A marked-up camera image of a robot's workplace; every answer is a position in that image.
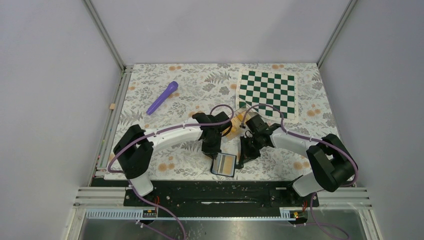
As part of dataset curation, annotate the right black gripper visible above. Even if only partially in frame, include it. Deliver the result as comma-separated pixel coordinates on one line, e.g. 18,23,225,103
239,134,264,165

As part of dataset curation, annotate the green white chessboard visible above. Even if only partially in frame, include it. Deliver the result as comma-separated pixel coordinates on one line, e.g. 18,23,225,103
235,68,299,124

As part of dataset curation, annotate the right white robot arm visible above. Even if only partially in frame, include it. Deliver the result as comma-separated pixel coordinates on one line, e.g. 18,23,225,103
238,115,358,206

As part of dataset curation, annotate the gold credit cards stack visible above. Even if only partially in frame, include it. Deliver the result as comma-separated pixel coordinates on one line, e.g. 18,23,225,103
228,111,255,135

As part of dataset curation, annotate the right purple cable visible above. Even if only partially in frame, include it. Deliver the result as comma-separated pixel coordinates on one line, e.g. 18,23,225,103
239,103,360,240

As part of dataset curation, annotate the purple cable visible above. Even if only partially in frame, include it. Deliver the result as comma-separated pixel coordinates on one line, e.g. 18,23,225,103
106,104,235,240
239,103,360,240

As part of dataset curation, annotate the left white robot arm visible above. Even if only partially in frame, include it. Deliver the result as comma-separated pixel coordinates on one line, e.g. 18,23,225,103
113,111,231,206

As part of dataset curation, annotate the clear plastic card box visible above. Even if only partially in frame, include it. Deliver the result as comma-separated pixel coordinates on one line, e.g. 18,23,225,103
222,106,258,141

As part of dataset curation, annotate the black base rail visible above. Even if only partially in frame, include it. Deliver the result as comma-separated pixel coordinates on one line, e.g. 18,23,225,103
91,178,355,219

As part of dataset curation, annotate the floral pattern table mat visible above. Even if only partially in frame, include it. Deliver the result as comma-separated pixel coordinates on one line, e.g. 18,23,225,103
108,63,341,181

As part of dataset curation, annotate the black leather card holder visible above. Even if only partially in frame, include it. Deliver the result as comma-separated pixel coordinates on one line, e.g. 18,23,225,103
210,152,237,178

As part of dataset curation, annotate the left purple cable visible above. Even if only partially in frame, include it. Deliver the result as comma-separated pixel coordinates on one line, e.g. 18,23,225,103
106,104,235,240

